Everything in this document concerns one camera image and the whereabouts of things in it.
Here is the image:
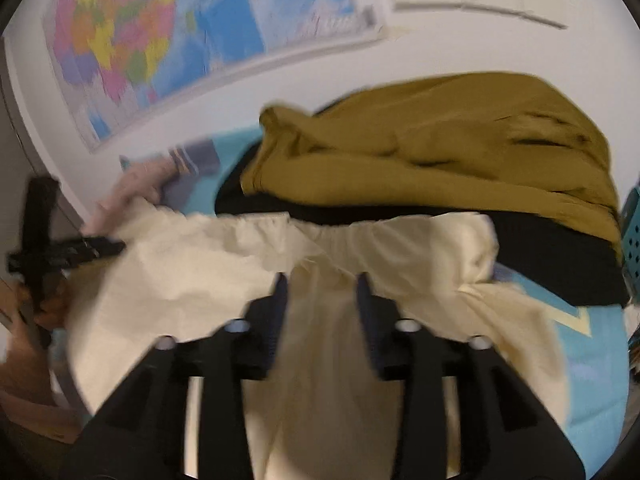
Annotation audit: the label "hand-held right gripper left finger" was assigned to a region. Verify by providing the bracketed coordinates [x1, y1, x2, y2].
[62, 274, 290, 480]

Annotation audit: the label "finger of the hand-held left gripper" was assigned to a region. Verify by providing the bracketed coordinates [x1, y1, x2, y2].
[80, 236, 127, 261]

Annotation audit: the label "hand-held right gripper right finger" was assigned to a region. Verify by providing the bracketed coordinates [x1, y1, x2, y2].
[355, 274, 586, 480]

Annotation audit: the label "cream pants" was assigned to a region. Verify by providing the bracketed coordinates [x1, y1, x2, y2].
[65, 205, 572, 480]

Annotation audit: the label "person's left forearm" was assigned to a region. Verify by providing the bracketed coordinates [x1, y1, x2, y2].
[0, 317, 83, 441]

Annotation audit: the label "person's left hand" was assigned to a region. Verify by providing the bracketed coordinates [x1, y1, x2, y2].
[17, 280, 68, 333]

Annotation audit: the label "pink pillow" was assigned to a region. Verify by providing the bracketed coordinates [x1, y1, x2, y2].
[82, 157, 181, 238]

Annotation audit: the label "grey striped cloth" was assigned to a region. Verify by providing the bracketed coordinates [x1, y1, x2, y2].
[162, 139, 222, 201]

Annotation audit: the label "olive garment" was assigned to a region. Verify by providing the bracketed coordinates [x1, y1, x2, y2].
[240, 72, 623, 266]

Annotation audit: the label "black garment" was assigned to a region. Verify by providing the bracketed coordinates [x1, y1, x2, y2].
[215, 97, 632, 307]

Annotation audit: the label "turquoise bedsheet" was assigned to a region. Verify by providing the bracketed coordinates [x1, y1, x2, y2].
[120, 127, 632, 436]

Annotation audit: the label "blue plastic basket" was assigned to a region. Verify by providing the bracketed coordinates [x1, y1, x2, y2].
[619, 187, 640, 281]

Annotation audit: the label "colourful wall map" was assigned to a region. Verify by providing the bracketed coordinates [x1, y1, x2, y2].
[42, 0, 393, 153]

